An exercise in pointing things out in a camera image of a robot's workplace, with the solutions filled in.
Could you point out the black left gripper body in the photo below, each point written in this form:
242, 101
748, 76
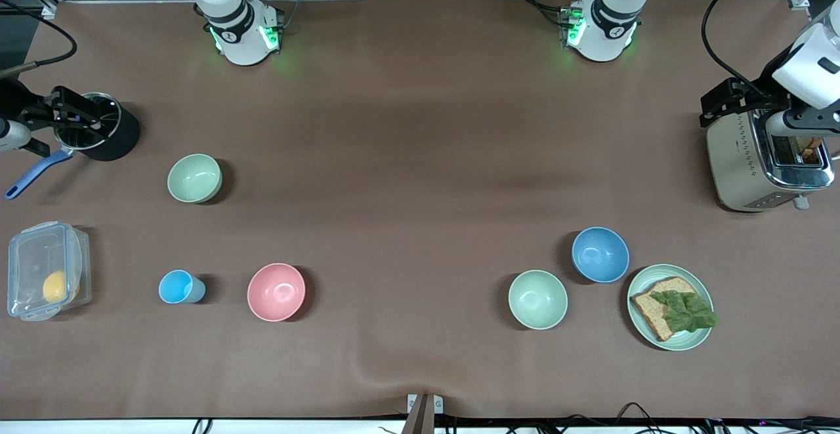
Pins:
765, 90

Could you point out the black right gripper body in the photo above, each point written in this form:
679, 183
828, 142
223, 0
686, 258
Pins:
14, 102

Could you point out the light green bowl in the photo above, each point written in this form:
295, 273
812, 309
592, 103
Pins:
538, 299
194, 178

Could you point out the blue bowl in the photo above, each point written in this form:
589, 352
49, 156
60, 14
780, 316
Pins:
600, 254

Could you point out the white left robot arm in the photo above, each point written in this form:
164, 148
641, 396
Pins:
607, 30

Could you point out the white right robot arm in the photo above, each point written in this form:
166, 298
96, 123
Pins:
239, 37

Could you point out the pink bowl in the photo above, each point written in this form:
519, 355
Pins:
276, 292

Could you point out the glass pot lid blue knob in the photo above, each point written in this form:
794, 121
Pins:
107, 107

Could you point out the silver beige toaster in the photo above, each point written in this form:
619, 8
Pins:
735, 165

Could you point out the brown toast slice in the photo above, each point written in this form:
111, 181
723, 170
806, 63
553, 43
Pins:
810, 151

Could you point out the clear plastic lidded container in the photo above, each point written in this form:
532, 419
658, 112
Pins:
33, 257

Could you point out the yellow lemon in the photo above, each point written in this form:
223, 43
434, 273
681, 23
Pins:
56, 287

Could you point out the light blue cup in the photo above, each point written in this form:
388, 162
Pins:
176, 287

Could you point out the green lettuce leaf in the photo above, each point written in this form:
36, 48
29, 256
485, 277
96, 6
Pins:
686, 312

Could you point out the brown bread slice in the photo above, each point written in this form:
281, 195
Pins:
656, 319

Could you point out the light green plate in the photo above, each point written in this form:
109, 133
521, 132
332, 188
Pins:
682, 341

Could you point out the metal table edge bracket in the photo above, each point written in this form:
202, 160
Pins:
415, 404

